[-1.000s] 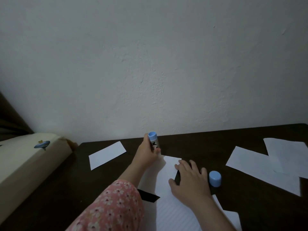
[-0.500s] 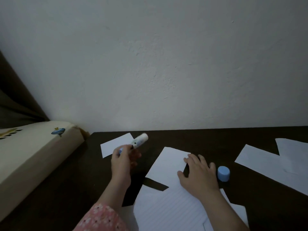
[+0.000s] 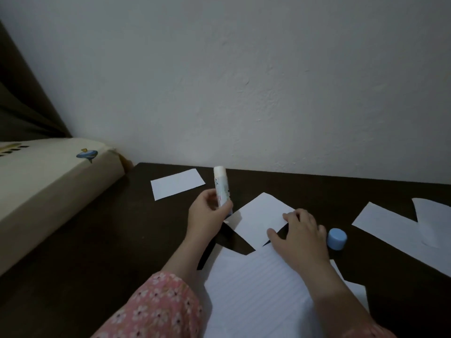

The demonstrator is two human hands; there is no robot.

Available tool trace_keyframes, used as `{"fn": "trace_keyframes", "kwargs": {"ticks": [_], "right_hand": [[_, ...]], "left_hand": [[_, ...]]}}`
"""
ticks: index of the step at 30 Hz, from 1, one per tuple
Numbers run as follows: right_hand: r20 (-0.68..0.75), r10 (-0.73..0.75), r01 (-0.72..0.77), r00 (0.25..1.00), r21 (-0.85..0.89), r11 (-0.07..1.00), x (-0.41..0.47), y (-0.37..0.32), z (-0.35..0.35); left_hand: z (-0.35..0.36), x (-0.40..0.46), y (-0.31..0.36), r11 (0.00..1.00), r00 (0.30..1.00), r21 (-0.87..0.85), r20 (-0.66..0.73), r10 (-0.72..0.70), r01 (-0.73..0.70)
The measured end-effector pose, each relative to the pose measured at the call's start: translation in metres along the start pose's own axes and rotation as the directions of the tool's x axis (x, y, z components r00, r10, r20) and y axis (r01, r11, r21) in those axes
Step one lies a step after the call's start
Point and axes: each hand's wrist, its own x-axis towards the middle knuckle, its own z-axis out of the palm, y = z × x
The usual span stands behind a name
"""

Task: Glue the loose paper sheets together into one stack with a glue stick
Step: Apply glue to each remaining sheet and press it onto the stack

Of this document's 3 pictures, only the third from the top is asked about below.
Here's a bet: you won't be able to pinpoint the white panda print glue stick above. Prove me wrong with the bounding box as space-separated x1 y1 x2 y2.
213 166 233 219

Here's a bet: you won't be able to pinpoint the person's left hand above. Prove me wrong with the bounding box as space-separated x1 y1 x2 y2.
185 189 234 249

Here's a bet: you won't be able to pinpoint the blue glue stick cap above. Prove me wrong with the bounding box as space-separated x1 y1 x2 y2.
327 228 348 251

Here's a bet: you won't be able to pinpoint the person's right hand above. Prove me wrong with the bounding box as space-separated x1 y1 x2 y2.
266 208 331 277

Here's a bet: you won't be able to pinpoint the person's right forearm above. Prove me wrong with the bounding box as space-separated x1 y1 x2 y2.
306 260 397 338

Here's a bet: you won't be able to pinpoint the single lined paper sheet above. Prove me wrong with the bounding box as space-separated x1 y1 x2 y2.
224 192 296 250
329 259 370 314
204 244 318 338

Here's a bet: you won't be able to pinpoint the beige mattress with whale print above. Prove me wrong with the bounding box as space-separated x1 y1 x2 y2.
0 138 126 277

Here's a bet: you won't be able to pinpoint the white paper sheets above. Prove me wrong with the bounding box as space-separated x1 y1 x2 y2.
150 168 451 278

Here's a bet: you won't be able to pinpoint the dark brown curtain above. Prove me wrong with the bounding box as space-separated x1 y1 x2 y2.
0 21 73 142

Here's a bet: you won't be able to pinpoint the person's left forearm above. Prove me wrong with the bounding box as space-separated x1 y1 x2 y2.
91 237 219 338

